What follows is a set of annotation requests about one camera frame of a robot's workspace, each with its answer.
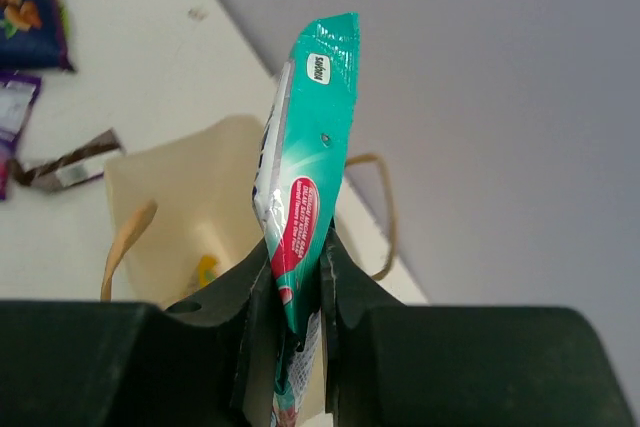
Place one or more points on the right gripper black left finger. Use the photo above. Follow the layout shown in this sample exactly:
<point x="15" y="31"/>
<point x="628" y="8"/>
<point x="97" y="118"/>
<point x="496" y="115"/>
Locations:
<point x="230" y="355"/>

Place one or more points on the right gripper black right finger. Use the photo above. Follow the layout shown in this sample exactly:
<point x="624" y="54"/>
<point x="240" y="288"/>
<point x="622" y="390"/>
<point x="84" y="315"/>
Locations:
<point x="350" y="344"/>

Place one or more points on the teal Fox's candy bag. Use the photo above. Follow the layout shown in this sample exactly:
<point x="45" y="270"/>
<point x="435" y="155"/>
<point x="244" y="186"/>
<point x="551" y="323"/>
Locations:
<point x="299" y="174"/>

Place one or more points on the purple snack pouch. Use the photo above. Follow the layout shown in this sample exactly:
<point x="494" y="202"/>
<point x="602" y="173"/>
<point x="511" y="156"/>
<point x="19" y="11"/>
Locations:
<point x="19" y="93"/>

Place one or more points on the yellow M&M snack bag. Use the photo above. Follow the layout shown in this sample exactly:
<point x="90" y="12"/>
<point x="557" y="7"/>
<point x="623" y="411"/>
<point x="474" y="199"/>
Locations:
<point x="204" y="273"/>

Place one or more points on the beige paper bag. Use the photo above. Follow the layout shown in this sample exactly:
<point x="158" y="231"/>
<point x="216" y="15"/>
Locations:
<point x="178" y="203"/>

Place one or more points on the dark blue Kroks chip bag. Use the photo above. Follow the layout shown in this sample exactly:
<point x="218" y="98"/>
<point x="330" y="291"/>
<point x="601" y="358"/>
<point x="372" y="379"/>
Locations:
<point x="34" y="35"/>

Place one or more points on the brown chocolate bar wrapper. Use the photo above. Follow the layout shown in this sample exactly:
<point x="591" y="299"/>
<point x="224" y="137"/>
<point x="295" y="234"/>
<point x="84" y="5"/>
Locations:
<point x="80" y="166"/>

